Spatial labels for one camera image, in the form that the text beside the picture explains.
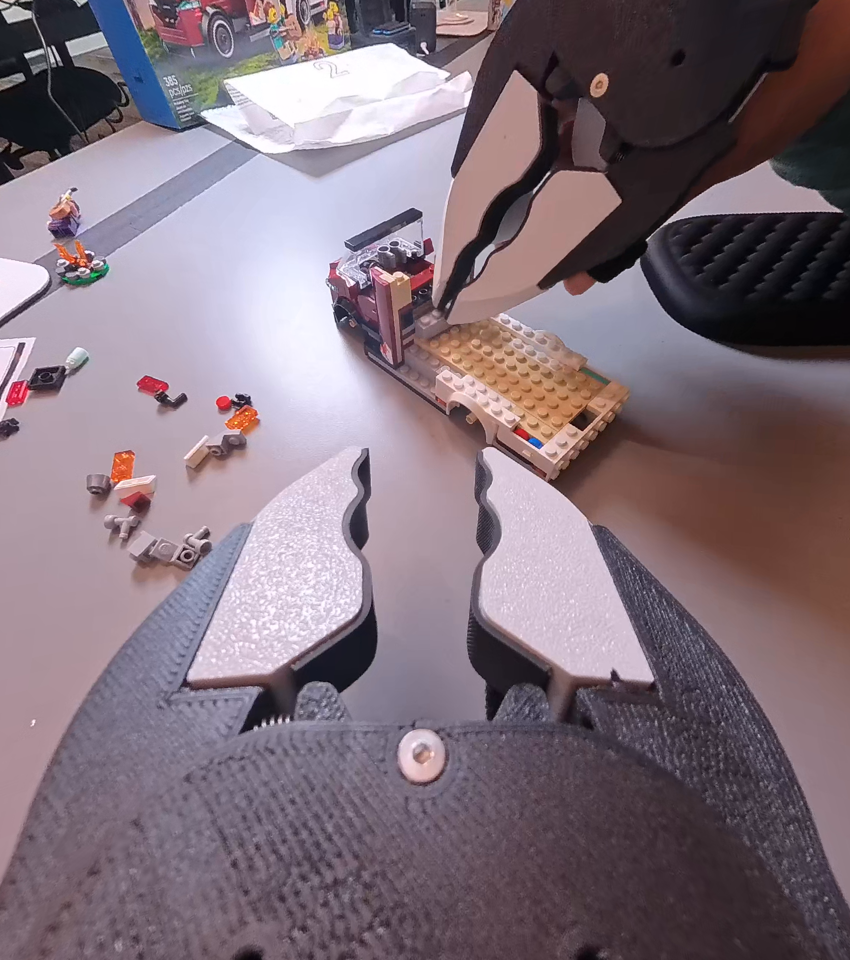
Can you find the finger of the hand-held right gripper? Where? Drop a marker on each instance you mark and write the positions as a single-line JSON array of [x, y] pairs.
[[567, 225], [492, 165]]

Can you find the light grey long brick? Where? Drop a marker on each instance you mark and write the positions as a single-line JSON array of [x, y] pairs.
[[432, 321]]

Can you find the toy brick campfire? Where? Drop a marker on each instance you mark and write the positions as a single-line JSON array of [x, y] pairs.
[[81, 266]]

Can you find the toy brick truck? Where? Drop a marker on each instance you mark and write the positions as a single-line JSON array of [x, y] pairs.
[[515, 375]]

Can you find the white paper bag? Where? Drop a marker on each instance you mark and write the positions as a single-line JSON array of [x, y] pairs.
[[342, 97]]

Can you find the white flat tile brick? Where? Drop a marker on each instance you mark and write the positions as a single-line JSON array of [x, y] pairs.
[[197, 452]]

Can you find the black cube brick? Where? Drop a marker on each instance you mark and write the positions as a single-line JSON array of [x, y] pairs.
[[48, 377]]

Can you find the dark grey round brick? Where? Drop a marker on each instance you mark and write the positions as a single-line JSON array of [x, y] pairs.
[[98, 484]]

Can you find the blue toy set box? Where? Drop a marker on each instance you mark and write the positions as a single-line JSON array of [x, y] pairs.
[[170, 67]]

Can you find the dark red slope brick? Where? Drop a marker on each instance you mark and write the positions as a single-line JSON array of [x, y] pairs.
[[138, 502]]

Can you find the light grey tap brick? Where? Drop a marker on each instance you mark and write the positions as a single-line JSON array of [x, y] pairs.
[[198, 540], [121, 525]]

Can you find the small black brick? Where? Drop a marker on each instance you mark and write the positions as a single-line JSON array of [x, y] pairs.
[[6, 427]]

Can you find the person's right hand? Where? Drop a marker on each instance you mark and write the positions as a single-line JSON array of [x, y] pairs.
[[807, 75]]

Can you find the white slope brick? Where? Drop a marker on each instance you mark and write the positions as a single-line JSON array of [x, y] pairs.
[[135, 486]]

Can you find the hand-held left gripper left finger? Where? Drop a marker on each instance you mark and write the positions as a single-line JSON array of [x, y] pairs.
[[282, 592]]

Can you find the red transparent plate brick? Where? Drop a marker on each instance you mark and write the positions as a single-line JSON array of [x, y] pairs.
[[153, 384]]

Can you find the black elbow brick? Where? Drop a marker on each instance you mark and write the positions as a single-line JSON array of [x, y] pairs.
[[170, 399]]

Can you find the grey bracket brick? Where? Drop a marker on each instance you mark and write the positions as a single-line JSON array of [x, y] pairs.
[[226, 444]]

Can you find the grey plate brick with hole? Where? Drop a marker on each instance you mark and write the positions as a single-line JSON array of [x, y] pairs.
[[174, 556]]

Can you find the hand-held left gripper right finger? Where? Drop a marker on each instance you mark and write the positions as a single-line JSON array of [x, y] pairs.
[[560, 600]]

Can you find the purple yellow toy figure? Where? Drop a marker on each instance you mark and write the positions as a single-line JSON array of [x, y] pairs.
[[65, 214]]

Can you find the orange transparent plate brick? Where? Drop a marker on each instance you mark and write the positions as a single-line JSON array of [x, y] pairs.
[[123, 466], [242, 420]]

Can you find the mint green brick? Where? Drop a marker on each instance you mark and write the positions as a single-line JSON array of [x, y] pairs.
[[77, 360]]

